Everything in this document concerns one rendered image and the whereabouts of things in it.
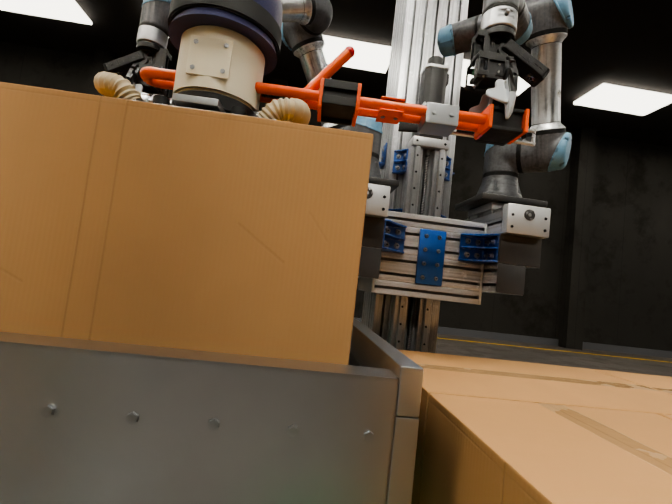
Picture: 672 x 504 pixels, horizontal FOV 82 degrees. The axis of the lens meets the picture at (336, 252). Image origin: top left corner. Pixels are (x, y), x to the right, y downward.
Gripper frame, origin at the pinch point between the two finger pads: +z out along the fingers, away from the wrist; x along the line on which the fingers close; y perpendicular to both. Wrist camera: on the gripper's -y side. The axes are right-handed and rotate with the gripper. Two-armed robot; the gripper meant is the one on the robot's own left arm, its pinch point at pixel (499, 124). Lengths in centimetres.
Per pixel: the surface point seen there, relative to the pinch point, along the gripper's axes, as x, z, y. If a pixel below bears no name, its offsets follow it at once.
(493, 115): 3.5, -0.2, 3.0
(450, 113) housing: 3.7, 0.8, 12.1
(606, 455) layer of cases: 37, 54, 1
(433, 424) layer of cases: 21, 57, 15
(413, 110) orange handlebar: 3.3, 1.1, 19.7
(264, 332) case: 19, 47, 42
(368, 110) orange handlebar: -0.5, 0.6, 28.6
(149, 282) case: 19, 41, 61
